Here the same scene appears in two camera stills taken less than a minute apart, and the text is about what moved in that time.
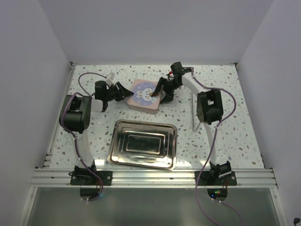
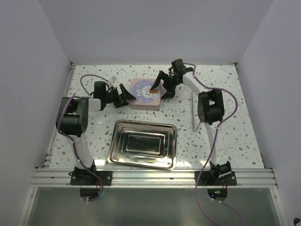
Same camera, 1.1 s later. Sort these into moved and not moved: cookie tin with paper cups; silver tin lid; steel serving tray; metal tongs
Moved: cookie tin with paper cups
Not moved: steel serving tray; silver tin lid; metal tongs
